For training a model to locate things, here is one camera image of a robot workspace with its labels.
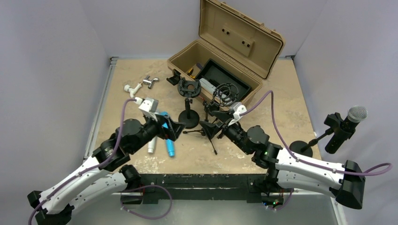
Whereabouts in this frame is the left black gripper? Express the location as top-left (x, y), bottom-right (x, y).
top-left (129, 111), bottom-right (185, 153)

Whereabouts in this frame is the silver metal tee fitting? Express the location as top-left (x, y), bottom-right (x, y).
top-left (143, 75), bottom-right (159, 89)

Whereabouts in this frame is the blue microphone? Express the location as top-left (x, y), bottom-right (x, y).
top-left (160, 111), bottom-right (175, 157)

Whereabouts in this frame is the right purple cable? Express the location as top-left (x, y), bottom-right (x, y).
top-left (239, 90), bottom-right (393, 177)

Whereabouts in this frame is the yellow tool in toolbox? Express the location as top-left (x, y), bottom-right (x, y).
top-left (187, 63), bottom-right (203, 79)

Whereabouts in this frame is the black silver-grille microphone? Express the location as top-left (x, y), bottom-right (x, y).
top-left (324, 105), bottom-right (368, 154)

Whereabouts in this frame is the black round-base mic stand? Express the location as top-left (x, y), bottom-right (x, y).
top-left (177, 78), bottom-right (201, 129)

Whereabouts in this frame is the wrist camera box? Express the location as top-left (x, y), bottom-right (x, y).
top-left (138, 97), bottom-right (159, 121)
top-left (228, 102), bottom-right (247, 126)

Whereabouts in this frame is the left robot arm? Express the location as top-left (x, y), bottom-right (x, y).
top-left (27, 113), bottom-right (185, 225)

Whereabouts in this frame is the white plastic pipe fitting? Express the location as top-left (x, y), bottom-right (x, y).
top-left (123, 82), bottom-right (142, 98)

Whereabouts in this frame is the grey case in toolbox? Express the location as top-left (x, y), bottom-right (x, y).
top-left (199, 78), bottom-right (216, 98)

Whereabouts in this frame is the white microphone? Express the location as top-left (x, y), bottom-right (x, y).
top-left (147, 136), bottom-right (158, 154)

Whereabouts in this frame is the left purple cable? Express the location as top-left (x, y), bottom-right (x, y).
top-left (28, 97), bottom-right (144, 225)

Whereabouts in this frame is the black tripod shock-mount stand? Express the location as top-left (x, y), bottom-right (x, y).
top-left (183, 83), bottom-right (238, 155)

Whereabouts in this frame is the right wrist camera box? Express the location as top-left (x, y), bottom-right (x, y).
top-left (228, 102), bottom-right (247, 126)

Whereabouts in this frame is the tan plastic toolbox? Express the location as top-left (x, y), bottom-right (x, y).
top-left (167, 0), bottom-right (285, 105)

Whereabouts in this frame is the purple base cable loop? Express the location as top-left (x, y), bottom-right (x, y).
top-left (120, 185), bottom-right (173, 220)

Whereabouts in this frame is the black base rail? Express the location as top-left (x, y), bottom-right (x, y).
top-left (125, 173), bottom-right (283, 204)

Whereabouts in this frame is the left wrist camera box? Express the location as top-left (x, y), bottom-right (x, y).
top-left (138, 97), bottom-right (159, 121)

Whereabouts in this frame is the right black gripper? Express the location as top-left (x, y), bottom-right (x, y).
top-left (199, 111), bottom-right (252, 155)

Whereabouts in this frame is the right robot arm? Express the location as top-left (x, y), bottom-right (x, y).
top-left (199, 121), bottom-right (366, 210)

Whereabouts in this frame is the black round-base clip stand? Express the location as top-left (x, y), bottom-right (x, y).
top-left (289, 112), bottom-right (343, 157)

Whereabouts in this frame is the black toolbox tray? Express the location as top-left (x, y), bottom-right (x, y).
top-left (195, 59), bottom-right (252, 100)

